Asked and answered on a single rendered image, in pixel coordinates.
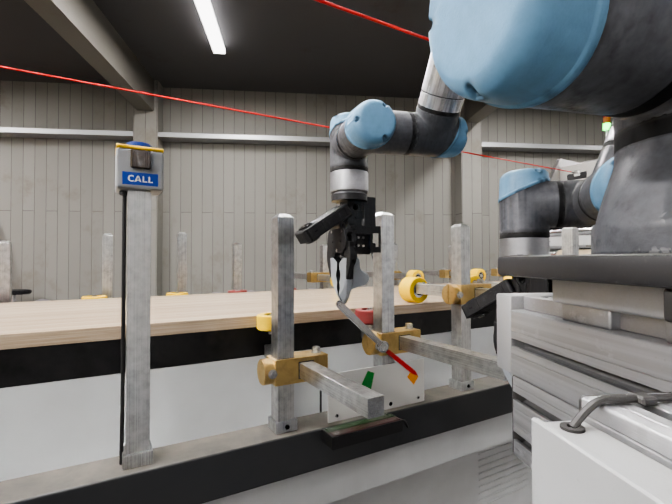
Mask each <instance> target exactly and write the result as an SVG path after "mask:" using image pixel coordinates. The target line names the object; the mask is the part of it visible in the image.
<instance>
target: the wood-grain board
mask: <svg viewBox="0 0 672 504"><path fill-rule="evenodd" d="M338 300H339V298H338V296H337V294H336V291H335V289H334V288H331V289H308V290H294V324H297V323H308V322H320V321H331V320H342V319H349V318H348V317H347V316H346V315H345V314H343V313H342V312H341V311H340V310H339V309H338V308H337V307H336V302H337V301H338ZM345 305H346V306H347V307H348V308H349V309H350V310H351V311H352V312H353V313H354V314H355V309H357V308H366V307H373V287H357V288H354V289H352V290H351V293H350V296H349V299H348V301H347V303H346V304H345ZM443 310H451V304H447V303H445V302H444V300H443V298H442V296H435V295H428V296H427V298H426V299H425V300H424V301H423V302H420V303H415V302H408V301H405V300H403V299H402V298H401V296H400V294H399V286H394V315H398V314H409V313H421V312H432V311H443ZM266 312H271V291H262V292H239V293H216V294H193V295H170V296H151V311H150V337H151V336H162V335H173V334H185V333H196V332H207V331H218V330H230V329H241V328H252V327H257V315H258V314H260V313H266ZM117 339H121V298H101V299H78V300H56V301H33V302H10V303H0V350H5V349H16V348H27V347H39V346H50V345H61V344H72V343H84V342H95V341H106V340H117Z"/></svg>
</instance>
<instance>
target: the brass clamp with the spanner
mask: <svg viewBox="0 0 672 504"><path fill-rule="evenodd" d="M371 331H372V332H373V333H374V334H375V335H376V336H377V337H378V338H379V339H380V340H384V341H387V342H388V344H389V348H388V349H389V350H390V351H391V352H393V353H394V354H400V353H406V352H407V351H404V350H400V349H399V336H405V335H411V336H415V337H419V338H421V330H420V329H416V328H413V329H405V327H398V328H394V332H386V333H381V332H377V331H373V330H371ZM375 344H376V343H375V342H373V341H372V340H371V339H370V338H369V337H368V336H367V335H366V334H364V336H363V338H362V347H363V350H364V352H365V353H366V354H367V355H376V354H377V355H380V356H386V355H388V354H387V353H382V352H379V351H377V350H376V348H375Z"/></svg>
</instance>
